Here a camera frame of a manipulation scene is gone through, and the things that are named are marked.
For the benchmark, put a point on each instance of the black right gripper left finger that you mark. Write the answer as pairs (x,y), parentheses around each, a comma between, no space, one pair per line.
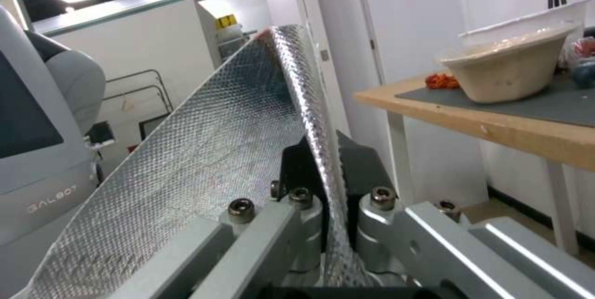
(260,229)

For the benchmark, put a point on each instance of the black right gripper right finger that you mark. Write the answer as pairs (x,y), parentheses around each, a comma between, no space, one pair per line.
(418,236)

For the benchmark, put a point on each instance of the silver foil food delivery bag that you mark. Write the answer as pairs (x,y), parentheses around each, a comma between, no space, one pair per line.
(209,138)

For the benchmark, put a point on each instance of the red orange food scrap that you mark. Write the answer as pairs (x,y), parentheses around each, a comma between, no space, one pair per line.
(441,81)

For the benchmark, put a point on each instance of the clear bag with red contents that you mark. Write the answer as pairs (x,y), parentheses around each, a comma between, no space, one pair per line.
(578,53)

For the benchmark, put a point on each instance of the wooden table with white legs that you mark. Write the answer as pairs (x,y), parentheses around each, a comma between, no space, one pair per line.
(492,128)

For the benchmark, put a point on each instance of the dark grey table mat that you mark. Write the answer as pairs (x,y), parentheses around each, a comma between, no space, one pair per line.
(525,103)

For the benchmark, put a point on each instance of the beige paper bowl with lid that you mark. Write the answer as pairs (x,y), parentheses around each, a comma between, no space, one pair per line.
(506,69)

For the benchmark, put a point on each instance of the white cabinet with yellow label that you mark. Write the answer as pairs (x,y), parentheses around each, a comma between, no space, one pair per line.
(223,34)

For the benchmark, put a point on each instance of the white door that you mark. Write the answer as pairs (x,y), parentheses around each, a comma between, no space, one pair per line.
(367,23)

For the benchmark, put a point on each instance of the dark blue round object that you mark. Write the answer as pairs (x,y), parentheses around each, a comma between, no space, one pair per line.
(585,74)

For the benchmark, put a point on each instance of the white rounded robot torso shell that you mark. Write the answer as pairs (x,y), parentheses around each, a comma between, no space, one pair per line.
(42,128)

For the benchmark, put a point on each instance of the clear plastic container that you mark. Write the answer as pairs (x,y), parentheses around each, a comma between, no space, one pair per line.
(520,16)

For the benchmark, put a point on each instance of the white metal rack frame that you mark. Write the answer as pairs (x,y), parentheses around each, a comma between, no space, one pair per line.
(139,103)

